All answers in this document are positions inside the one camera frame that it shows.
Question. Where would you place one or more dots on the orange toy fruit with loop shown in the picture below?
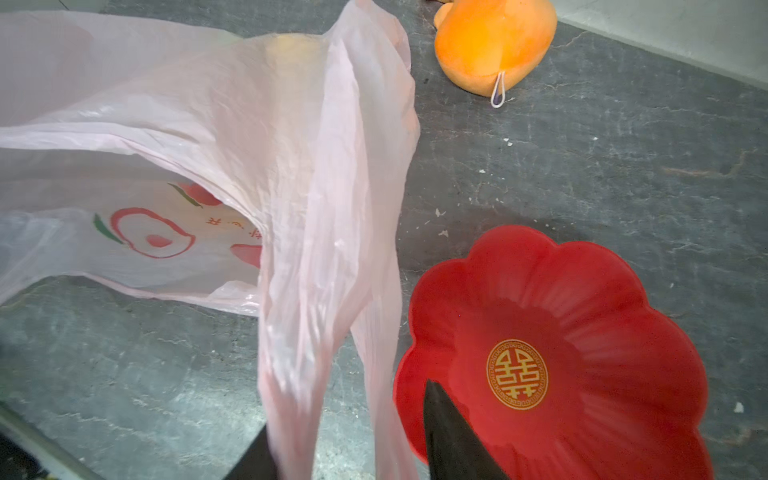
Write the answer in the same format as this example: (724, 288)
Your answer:
(486, 47)

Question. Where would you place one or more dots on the pink plastic bag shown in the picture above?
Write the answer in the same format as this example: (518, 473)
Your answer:
(262, 176)

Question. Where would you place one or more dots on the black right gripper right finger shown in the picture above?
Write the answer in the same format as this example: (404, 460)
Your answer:
(454, 452)

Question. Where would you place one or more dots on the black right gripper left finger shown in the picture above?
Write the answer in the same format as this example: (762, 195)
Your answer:
(257, 462)

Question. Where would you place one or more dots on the red flower-shaped plate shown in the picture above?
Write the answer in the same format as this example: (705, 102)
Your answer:
(555, 358)

